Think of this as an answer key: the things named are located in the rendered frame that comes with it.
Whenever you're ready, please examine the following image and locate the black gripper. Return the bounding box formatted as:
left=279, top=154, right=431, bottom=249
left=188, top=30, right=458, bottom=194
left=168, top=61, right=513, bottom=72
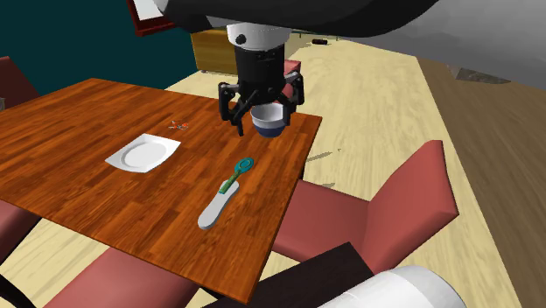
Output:
left=217, top=42, right=305, bottom=137

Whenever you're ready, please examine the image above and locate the white and blue bowl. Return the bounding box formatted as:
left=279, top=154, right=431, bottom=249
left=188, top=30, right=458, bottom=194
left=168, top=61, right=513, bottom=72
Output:
left=249, top=102, right=287, bottom=139

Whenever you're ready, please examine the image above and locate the red upholstered chair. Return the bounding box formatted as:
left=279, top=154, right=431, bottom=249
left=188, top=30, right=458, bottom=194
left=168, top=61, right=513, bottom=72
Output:
left=271, top=139, right=460, bottom=276
left=42, top=247, right=200, bottom=308
left=283, top=59, right=303, bottom=100
left=0, top=199, right=42, bottom=266
left=0, top=55, right=41, bottom=110

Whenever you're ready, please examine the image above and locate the light wooden cabinet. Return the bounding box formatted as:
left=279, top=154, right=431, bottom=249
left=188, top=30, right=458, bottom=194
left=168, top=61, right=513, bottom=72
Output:
left=190, top=28, right=241, bottom=76

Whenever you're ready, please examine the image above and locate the white oblong remote control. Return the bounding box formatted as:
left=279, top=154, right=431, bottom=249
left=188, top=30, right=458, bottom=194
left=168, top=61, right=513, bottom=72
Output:
left=197, top=181, right=241, bottom=231

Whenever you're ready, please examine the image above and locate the white square plate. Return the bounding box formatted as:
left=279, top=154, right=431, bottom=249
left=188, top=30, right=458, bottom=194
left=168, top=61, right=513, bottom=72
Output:
left=104, top=132, right=182, bottom=174

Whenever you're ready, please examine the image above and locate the dark robot stand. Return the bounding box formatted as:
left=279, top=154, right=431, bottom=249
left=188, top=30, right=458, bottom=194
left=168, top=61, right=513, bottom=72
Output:
left=203, top=241, right=375, bottom=308

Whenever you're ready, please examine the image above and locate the brown wooden table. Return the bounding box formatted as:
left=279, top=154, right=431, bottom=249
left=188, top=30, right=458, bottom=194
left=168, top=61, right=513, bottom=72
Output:
left=0, top=77, right=323, bottom=305

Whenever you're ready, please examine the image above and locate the teal spoon with green handle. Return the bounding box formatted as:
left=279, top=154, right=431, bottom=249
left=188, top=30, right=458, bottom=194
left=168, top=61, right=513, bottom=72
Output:
left=218, top=157, right=256, bottom=195

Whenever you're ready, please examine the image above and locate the red framed wall picture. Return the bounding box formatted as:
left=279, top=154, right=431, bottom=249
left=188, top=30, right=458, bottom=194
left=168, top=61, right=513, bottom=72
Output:
left=126, top=0, right=177, bottom=38

